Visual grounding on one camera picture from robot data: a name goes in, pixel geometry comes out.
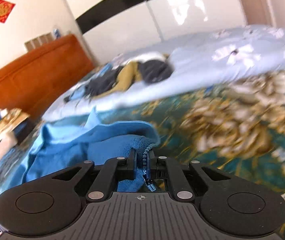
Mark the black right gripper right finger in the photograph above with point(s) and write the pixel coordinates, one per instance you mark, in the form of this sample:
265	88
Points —
171	172

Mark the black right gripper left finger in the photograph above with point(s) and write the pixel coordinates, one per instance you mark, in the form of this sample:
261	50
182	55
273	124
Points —
108	176

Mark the blue fleece zip jacket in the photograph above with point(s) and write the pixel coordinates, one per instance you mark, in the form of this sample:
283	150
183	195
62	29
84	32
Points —
74	140

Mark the pile of unfolded clothes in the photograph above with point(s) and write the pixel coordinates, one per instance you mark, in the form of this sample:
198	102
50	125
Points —
150	68

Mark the teal floral plush blanket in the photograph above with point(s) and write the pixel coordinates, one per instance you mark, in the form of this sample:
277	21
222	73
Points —
237	127

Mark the stack of folded linens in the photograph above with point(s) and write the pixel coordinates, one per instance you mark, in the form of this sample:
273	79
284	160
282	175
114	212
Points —
8	123

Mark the orange wooden headboard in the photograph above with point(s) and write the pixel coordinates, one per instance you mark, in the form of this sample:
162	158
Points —
35	80

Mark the white floral duvet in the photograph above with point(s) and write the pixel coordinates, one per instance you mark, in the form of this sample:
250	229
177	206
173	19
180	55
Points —
199	60

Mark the white glossy wardrobe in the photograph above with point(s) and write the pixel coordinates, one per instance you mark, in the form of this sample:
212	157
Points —
114	27

